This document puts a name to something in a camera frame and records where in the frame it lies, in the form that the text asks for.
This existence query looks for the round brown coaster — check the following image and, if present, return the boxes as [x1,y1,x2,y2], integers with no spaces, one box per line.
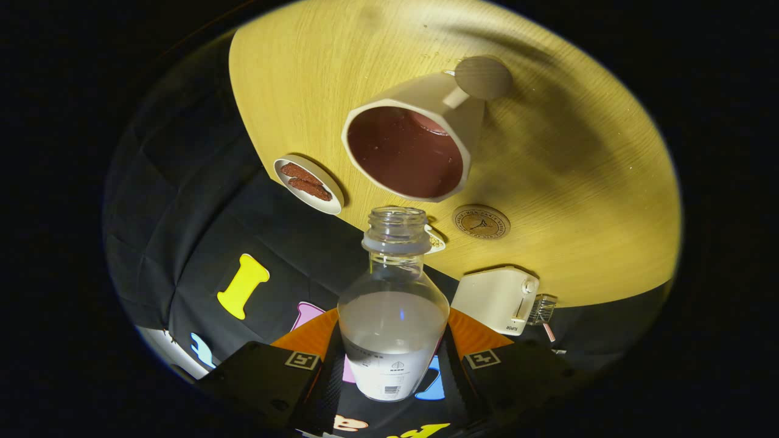
[452,204,511,240]

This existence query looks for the white toaster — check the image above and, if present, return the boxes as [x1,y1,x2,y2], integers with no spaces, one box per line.
[451,266,540,336]

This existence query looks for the white divided bean dish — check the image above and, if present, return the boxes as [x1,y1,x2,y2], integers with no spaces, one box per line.
[424,224,447,254]

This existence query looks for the cream cup with handle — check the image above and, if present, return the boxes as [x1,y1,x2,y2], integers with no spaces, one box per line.
[341,56,513,203]

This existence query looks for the clear juice bottle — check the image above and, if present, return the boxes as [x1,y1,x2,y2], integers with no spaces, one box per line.
[337,206,450,403]

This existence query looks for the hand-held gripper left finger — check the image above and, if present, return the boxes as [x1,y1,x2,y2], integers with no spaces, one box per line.
[195,307,348,436]

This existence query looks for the wooden table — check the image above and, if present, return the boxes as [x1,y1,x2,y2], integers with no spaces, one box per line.
[228,0,682,308]

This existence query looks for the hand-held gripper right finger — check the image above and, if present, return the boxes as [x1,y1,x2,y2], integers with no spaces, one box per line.
[437,307,586,431]

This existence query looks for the white round plate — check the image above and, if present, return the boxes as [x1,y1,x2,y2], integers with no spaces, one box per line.
[273,155,345,215]

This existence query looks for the black backdrop cloth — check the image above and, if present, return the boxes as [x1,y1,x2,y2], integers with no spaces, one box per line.
[103,30,673,438]

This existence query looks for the metal wire basket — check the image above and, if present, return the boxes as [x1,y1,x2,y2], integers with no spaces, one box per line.
[527,294,558,325]

